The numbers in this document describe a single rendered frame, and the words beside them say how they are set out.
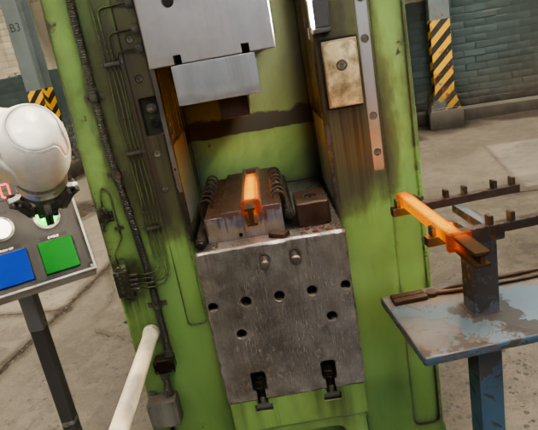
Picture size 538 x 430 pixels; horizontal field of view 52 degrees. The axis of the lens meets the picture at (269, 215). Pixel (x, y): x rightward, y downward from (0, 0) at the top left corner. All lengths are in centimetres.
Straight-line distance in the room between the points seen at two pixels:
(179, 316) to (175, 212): 32
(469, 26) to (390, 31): 579
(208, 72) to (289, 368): 79
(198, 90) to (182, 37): 12
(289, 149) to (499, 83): 573
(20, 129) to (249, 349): 89
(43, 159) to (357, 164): 93
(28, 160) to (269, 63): 111
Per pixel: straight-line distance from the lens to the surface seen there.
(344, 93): 148
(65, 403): 161
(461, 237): 108
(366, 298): 168
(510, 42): 741
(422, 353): 124
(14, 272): 133
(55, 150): 85
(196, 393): 182
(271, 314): 144
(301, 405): 160
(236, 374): 154
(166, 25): 135
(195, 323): 170
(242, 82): 134
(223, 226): 141
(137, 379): 149
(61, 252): 133
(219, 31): 134
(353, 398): 161
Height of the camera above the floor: 139
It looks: 18 degrees down
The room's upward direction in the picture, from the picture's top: 10 degrees counter-clockwise
